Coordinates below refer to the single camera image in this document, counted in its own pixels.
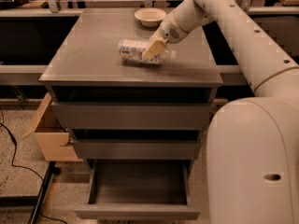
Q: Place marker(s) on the white bowl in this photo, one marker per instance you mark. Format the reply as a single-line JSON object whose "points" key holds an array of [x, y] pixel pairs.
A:
{"points": [[150, 16]]}

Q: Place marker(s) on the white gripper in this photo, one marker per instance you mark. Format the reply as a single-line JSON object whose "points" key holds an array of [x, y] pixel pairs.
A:
{"points": [[168, 30]]}

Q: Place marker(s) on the black floor rail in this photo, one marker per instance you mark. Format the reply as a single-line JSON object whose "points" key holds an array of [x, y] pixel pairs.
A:
{"points": [[34, 201]]}

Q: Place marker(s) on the grey top drawer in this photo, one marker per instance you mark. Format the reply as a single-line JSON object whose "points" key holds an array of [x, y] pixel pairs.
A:
{"points": [[132, 117]]}

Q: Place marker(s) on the clear plastic bottle blue label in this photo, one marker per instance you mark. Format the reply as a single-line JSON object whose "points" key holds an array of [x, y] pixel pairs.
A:
{"points": [[132, 50]]}

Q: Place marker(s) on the grey drawer cabinet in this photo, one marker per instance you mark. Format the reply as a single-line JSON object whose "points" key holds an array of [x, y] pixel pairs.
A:
{"points": [[88, 69]]}

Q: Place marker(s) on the cardboard box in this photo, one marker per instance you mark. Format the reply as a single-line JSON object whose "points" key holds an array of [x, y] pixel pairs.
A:
{"points": [[51, 139]]}

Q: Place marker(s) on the grey open bottom drawer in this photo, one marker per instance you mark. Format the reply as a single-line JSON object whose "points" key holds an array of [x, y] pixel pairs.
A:
{"points": [[138, 190]]}

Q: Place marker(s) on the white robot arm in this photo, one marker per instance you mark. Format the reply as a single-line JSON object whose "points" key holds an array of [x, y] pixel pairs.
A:
{"points": [[252, 144]]}

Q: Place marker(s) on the grey middle drawer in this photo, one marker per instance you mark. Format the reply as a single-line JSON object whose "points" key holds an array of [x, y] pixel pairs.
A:
{"points": [[107, 150]]}

